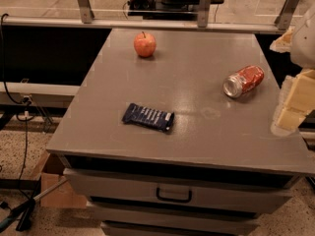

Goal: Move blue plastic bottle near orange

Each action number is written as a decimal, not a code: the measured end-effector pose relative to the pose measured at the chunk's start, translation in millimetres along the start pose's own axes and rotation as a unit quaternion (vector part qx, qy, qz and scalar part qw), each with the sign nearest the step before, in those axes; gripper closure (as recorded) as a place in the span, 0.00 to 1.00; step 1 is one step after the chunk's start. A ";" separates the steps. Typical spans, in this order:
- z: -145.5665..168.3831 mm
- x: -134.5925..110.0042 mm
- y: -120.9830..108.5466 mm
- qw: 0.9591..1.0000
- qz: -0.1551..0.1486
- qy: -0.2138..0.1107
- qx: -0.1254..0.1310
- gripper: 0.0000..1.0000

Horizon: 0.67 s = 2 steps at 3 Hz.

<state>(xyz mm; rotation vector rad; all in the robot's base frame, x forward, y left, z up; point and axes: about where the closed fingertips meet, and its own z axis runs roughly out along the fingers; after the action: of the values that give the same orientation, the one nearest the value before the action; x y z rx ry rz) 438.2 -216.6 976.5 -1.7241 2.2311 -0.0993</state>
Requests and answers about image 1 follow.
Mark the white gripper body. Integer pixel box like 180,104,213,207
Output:
290,4,315,69

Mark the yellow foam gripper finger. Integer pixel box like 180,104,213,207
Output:
271,69,315,136
270,29,293,53

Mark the orange soda can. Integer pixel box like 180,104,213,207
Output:
222,65,265,98

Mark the black machine in background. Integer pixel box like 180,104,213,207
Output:
123,0,200,21

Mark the top grey drawer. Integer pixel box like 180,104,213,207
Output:
64,168,291,213

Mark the grey drawer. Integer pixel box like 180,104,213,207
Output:
87,202,258,235
64,168,291,213

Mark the grey drawer cabinet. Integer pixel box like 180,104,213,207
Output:
47,29,315,236

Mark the red yellow apple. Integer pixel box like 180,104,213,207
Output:
134,31,157,58

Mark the dark blue snack wrapper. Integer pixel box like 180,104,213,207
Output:
122,103,175,132

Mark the middle grey drawer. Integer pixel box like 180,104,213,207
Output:
87,202,258,235

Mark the cardboard box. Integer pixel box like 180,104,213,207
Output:
31,151,87,208

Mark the black drawer handle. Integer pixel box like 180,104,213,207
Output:
156,188,193,204

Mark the metal railing frame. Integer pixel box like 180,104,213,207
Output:
0,0,310,33

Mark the black cable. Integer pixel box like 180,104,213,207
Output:
0,13,35,200

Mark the black handled tool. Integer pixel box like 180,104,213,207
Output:
0,177,70,233

